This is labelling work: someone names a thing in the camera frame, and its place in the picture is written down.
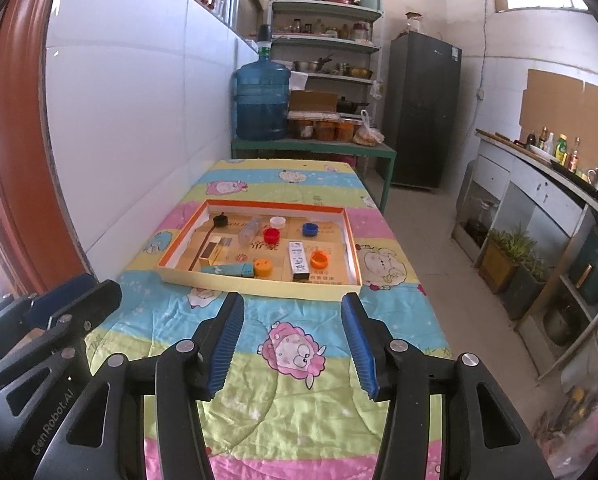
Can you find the row of small jars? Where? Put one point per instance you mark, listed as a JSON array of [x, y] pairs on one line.
[[319, 29]]

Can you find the cartoon printed blanket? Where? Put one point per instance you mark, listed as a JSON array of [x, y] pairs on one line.
[[279, 310]]

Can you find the dark green container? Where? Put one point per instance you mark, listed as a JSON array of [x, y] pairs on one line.
[[591, 265]]

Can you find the brown cardboard box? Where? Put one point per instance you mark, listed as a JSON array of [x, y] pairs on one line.
[[313, 101]]

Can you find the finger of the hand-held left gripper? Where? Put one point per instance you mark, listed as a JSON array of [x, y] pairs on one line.
[[99, 302], [64, 292]]

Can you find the clear plastic bottle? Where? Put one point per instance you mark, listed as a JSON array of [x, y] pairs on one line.
[[250, 231]]

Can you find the red-brown wooden door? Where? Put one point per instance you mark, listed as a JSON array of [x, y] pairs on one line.
[[24, 135]]

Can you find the white printed box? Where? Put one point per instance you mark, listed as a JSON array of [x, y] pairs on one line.
[[298, 260]]

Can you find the blue bottle cap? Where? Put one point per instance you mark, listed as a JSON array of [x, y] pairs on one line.
[[310, 229]]

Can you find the green table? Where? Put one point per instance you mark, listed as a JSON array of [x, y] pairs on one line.
[[304, 146]]

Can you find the dark sauce bottle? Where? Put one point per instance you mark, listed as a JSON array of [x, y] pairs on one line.
[[531, 141]]

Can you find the teal enamel pot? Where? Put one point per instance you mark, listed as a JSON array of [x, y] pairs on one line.
[[371, 1]]

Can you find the gold brown small box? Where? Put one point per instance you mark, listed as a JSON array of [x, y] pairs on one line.
[[214, 252]]

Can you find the shallow cardboard tray box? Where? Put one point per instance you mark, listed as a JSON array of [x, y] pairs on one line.
[[279, 251]]

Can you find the cardboard sheet on wall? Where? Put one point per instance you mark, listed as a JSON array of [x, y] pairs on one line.
[[554, 105]]

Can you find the red bottle cap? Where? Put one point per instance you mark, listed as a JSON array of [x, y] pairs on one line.
[[271, 236]]

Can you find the yellow-green bottle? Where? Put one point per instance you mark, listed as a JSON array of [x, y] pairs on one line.
[[561, 150]]

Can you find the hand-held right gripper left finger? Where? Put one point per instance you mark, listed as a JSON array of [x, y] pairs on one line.
[[224, 345]]

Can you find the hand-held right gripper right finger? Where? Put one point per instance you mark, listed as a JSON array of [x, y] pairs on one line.
[[361, 350]]

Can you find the black pan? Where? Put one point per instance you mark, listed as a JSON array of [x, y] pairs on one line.
[[351, 105]]

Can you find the brown planter with plant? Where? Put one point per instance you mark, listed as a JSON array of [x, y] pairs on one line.
[[496, 267]]

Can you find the jar of orange preserves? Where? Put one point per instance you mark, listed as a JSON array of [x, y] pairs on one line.
[[345, 131], [301, 129], [325, 130]]

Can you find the orange printed lid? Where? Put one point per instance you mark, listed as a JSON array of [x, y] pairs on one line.
[[263, 266]]

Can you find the white metal shelf rack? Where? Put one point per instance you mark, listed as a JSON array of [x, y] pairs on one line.
[[329, 10]]

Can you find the white bottle cap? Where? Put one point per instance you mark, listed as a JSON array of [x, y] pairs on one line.
[[278, 222]]

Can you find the white plastic bottle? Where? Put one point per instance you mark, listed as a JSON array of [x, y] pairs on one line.
[[550, 145]]

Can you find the metal pot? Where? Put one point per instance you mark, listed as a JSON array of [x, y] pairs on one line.
[[564, 324]]

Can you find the dark refrigerator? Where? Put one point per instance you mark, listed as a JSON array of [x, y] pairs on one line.
[[419, 110]]

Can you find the glass jug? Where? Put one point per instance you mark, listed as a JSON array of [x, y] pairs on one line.
[[480, 222]]

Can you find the pink plastic bag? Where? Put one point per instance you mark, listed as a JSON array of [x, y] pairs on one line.
[[589, 420]]

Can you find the metal bowl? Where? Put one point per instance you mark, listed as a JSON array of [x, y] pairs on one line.
[[306, 66]]

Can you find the dark planter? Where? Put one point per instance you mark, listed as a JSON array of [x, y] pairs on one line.
[[521, 292]]

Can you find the glass jar with lid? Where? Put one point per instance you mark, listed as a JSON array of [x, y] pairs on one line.
[[414, 23]]

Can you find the orange bottle cap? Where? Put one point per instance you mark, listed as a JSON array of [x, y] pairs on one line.
[[319, 259]]

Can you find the yellow bowl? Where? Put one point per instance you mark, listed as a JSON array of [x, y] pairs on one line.
[[361, 73]]

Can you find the blue water jug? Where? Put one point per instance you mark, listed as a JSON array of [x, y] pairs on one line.
[[261, 100]]

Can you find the metal jug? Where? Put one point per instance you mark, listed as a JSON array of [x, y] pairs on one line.
[[596, 178]]

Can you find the grey kitchen counter cabinet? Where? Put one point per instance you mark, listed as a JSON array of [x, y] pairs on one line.
[[529, 185]]

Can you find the red-brown bottle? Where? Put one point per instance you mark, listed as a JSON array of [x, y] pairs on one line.
[[574, 157]]

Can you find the plastic bag of bread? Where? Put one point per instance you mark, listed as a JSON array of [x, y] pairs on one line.
[[369, 136]]

